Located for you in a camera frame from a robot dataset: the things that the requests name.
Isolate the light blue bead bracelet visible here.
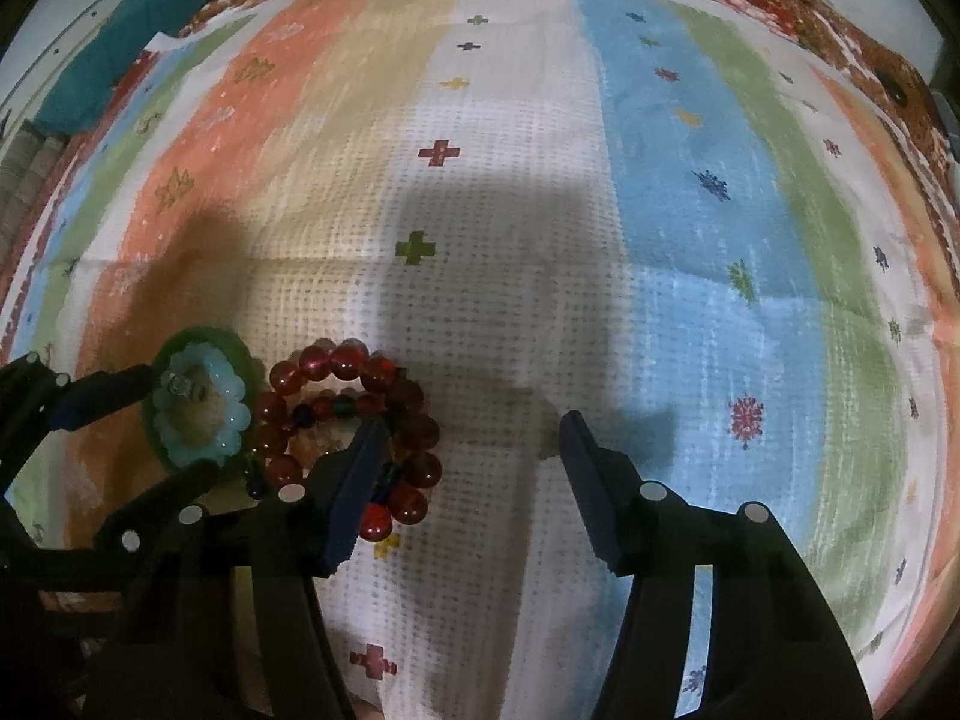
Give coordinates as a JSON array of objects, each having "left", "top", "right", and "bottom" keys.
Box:
[{"left": 152, "top": 341, "right": 254, "bottom": 469}]

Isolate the green jade bangle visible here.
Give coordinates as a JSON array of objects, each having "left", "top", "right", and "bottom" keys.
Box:
[{"left": 142, "top": 325, "right": 262, "bottom": 472}]

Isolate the silver ring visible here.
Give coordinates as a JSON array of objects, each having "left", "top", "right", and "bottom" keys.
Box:
[{"left": 159, "top": 367, "right": 209, "bottom": 403}]

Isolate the red bead bracelet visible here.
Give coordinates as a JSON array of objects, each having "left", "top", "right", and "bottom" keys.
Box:
[{"left": 250, "top": 336, "right": 445, "bottom": 545}]

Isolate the grey folded blanket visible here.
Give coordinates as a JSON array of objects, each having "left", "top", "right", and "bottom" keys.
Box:
[{"left": 2, "top": 121, "right": 68, "bottom": 265}]

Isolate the teal pillow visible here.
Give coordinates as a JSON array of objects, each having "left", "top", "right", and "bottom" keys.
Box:
[{"left": 32, "top": 0, "right": 208, "bottom": 137}]

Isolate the striped colourful cloth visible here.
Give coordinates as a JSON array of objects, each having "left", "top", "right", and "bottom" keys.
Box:
[{"left": 2, "top": 0, "right": 958, "bottom": 718}]

